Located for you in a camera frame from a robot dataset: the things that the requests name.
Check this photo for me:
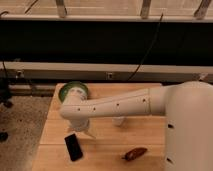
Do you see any green ceramic bowl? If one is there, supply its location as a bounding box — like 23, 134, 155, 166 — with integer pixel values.
58, 81, 89, 102

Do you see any black hanging cable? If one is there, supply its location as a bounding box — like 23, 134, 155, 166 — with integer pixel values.
127, 13, 165, 82

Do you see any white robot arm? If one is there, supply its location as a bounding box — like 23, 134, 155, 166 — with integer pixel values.
58, 81, 213, 171

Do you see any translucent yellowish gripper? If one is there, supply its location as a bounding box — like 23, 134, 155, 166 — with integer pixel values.
69, 120, 95, 139

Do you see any black chair base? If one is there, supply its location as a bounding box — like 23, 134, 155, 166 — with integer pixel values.
0, 79, 13, 142

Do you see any black rectangular eraser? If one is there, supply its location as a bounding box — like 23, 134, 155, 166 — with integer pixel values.
65, 134, 83, 161

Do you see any red chili pepper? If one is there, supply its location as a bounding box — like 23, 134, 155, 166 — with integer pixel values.
122, 147, 147, 161

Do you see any grey metal rail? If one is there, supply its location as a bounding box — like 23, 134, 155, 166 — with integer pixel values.
0, 60, 213, 83

